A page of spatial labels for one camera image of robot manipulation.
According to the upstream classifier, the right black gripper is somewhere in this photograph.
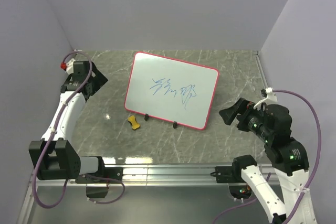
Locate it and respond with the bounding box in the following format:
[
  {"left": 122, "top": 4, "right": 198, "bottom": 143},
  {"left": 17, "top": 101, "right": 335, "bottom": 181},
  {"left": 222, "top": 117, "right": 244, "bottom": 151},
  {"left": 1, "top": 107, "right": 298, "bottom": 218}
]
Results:
[{"left": 218, "top": 96, "right": 272, "bottom": 141}]

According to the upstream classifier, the white board with pink frame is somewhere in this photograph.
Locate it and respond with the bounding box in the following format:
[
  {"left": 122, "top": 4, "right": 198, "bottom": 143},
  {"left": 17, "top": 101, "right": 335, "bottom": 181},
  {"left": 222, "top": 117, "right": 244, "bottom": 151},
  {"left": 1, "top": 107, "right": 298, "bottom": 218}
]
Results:
[{"left": 124, "top": 52, "right": 219, "bottom": 130}]

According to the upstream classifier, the yellow whiteboard eraser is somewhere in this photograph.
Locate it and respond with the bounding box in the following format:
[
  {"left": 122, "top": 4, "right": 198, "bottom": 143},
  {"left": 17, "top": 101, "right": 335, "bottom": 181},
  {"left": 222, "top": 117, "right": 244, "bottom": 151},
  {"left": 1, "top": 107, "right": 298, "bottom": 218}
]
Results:
[{"left": 127, "top": 115, "right": 140, "bottom": 130}]

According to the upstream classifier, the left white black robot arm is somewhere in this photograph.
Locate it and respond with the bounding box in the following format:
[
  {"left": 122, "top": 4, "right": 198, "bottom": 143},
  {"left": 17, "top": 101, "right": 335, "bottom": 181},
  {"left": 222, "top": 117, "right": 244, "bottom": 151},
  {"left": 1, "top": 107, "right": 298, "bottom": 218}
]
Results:
[{"left": 28, "top": 61, "right": 108, "bottom": 183}]

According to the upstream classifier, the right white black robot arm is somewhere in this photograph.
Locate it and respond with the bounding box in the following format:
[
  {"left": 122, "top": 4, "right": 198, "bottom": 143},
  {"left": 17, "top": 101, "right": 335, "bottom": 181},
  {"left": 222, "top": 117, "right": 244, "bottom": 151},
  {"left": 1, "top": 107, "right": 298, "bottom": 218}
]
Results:
[{"left": 219, "top": 98, "right": 317, "bottom": 223}]

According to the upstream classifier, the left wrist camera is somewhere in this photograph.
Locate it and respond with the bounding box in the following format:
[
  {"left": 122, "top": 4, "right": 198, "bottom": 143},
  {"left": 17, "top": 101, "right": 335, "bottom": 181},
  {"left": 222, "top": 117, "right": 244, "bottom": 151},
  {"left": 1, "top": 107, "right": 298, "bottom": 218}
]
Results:
[{"left": 60, "top": 58, "right": 76, "bottom": 75}]

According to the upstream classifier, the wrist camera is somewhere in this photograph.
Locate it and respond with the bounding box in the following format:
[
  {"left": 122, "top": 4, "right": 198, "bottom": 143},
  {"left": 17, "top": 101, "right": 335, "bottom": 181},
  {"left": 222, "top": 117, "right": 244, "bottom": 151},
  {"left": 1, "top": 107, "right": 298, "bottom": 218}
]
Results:
[
  {"left": 60, "top": 58, "right": 76, "bottom": 75},
  {"left": 260, "top": 88, "right": 278, "bottom": 105}
]

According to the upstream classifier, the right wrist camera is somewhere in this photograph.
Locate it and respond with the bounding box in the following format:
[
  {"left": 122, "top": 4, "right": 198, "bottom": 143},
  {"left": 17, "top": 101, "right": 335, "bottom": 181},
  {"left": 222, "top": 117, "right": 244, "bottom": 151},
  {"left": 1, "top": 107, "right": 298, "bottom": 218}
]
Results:
[{"left": 260, "top": 88, "right": 278, "bottom": 105}]

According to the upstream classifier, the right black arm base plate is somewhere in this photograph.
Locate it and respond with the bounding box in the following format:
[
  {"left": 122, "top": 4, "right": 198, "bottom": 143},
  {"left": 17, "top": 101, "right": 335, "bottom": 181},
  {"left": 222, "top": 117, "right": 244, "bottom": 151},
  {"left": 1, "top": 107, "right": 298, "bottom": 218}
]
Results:
[{"left": 210, "top": 166, "right": 244, "bottom": 184}]

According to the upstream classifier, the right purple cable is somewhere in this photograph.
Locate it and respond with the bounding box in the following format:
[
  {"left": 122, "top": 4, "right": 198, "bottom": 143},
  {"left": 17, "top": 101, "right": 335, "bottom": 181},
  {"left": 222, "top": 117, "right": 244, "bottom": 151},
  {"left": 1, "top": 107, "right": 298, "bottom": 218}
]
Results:
[{"left": 211, "top": 89, "right": 321, "bottom": 224}]

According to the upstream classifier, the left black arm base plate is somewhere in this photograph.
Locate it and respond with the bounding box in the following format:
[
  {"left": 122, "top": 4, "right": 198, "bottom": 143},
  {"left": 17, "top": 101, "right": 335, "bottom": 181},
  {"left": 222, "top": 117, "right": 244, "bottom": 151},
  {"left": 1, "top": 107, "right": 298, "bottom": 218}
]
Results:
[{"left": 75, "top": 167, "right": 123, "bottom": 184}]

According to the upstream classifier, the aluminium mounting rail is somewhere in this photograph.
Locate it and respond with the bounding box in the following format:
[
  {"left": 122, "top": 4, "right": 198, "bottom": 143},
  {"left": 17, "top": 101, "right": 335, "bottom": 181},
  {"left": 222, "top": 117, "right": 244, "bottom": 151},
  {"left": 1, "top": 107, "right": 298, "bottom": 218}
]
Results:
[{"left": 18, "top": 163, "right": 282, "bottom": 223}]

